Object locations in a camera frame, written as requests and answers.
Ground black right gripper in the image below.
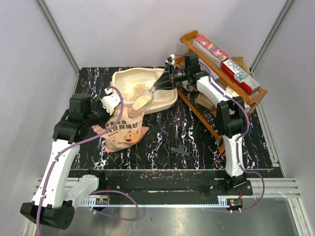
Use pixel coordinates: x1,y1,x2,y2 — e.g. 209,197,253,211
154,64,189,91

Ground clear plastic scoop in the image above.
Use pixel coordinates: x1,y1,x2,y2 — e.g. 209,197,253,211
131,86,158,111

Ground pink cat litter bag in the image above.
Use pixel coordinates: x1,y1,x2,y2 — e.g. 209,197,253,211
92,105,149,153

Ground black plastic clip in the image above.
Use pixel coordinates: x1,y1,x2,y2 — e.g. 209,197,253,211
170,145,190,156

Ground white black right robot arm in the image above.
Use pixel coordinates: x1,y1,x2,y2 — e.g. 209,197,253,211
153,52,249,195

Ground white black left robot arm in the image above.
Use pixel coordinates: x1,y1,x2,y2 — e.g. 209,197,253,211
20,93,121,230

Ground tan cat litter pellets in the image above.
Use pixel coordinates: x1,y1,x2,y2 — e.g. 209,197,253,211
124,84,147,106

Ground beige plastic litter box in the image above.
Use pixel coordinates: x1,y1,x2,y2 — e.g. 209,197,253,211
111,67,178,115

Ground red white toothpaste box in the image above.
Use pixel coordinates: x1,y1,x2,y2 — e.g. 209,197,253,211
192,35,230,68

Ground red white long box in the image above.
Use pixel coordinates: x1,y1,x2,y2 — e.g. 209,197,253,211
220,59,260,95

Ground light wooden block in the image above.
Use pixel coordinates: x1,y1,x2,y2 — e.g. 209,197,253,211
196,93,216,112

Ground beige cloth bag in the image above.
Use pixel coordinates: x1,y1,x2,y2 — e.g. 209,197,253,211
225,86,239,97

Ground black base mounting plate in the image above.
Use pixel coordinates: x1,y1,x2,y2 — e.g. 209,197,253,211
78,169,254,206

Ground orange wooden rack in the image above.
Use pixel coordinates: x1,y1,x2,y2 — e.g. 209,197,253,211
178,30,267,154

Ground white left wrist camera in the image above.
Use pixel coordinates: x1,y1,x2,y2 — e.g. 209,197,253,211
100,86,123,115

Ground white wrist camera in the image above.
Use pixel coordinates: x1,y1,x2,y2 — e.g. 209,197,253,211
165,54,176,66
100,86,123,115

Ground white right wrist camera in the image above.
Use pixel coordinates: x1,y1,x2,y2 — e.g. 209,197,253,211
165,54,176,66

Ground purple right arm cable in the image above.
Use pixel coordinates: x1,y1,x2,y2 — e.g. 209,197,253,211
172,54,265,213

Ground white cable duct rail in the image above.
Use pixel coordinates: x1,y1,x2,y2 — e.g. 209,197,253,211
81,193,238,207

